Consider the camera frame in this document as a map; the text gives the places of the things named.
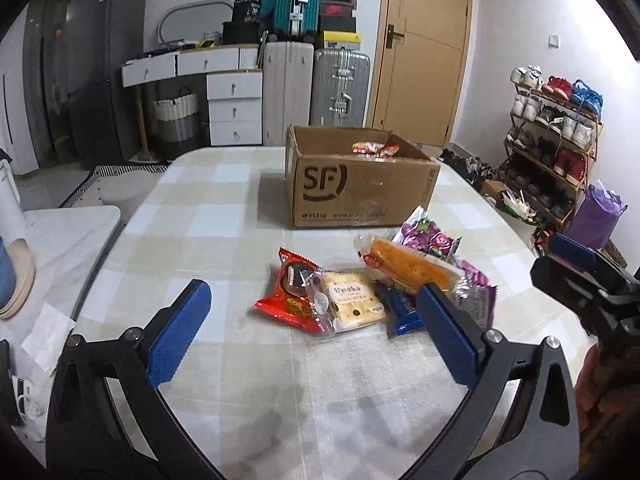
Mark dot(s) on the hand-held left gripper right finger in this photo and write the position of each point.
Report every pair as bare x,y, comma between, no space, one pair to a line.
445,330

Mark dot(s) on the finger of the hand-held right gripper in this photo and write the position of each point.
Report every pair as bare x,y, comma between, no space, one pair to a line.
570,285
570,249

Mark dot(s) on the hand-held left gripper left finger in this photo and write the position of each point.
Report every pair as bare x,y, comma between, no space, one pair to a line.
180,330

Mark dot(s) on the blue cookie packet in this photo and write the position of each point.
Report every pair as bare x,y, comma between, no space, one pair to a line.
400,310

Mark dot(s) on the orange cake packet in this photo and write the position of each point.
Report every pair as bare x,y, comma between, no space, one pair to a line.
410,260

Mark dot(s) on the clear cracker packet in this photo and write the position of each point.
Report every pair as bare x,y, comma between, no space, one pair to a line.
350,300

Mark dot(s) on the red chocolate cookie packet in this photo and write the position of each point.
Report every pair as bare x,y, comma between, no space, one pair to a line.
290,305

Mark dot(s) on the brown cardboard box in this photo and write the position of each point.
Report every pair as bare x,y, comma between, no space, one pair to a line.
350,195

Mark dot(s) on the person's right hand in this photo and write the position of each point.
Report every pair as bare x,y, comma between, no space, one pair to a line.
595,390

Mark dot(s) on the purple bag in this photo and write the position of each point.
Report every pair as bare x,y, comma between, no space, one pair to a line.
595,215

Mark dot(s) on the wooden shoe rack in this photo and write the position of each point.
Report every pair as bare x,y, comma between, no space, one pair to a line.
595,150

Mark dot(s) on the rows of assorted shoes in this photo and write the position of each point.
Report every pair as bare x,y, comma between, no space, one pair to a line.
550,125

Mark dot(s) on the pile of loose sneakers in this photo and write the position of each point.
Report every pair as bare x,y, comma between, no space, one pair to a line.
470,165

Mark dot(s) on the white paper tissue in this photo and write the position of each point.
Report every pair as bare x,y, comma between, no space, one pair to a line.
47,337

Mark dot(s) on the white marble side table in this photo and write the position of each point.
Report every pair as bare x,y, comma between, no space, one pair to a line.
65,250

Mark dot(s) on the stack of beige plates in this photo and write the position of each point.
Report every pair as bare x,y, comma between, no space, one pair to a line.
22,280

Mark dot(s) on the black and white patterned rug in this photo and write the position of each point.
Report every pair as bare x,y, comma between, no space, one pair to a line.
110,180

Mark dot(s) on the small white and black gadget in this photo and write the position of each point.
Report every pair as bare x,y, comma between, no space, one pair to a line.
27,400

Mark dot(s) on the dark flat object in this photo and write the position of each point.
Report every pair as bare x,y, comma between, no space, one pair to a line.
9,385

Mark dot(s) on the blue bowl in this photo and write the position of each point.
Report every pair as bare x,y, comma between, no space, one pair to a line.
3,270

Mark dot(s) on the white and grey woven basket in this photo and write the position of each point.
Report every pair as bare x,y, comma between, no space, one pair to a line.
175,120

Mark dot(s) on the white desk with drawers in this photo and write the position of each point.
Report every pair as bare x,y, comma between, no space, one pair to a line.
235,110

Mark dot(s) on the wooden door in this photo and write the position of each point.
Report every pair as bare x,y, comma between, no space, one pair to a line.
430,60

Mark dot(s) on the beige suitcase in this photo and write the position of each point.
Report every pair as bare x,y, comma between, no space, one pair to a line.
287,95

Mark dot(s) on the silver suitcase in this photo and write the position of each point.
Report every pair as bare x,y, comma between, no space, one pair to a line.
340,90

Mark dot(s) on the grey refrigerator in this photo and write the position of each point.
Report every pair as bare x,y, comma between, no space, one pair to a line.
100,70

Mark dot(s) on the white cabinet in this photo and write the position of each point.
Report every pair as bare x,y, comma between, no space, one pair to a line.
15,110

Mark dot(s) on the dark glass cabinet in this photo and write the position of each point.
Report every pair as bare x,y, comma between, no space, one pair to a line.
45,85

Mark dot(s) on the small white basket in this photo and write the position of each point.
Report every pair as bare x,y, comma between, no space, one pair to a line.
211,37

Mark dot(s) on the black storage box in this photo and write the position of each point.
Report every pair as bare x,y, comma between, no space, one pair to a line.
242,32

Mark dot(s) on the yellow and black shoebox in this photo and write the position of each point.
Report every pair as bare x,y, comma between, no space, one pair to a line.
340,40

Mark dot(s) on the black bag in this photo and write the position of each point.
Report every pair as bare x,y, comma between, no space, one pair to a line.
246,5

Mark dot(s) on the red and black shoebox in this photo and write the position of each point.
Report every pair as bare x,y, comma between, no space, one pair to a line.
338,9

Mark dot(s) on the white wall switch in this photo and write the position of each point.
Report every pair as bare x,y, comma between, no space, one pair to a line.
553,41

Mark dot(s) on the grey oval frame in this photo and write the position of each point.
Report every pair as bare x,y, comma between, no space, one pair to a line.
190,6

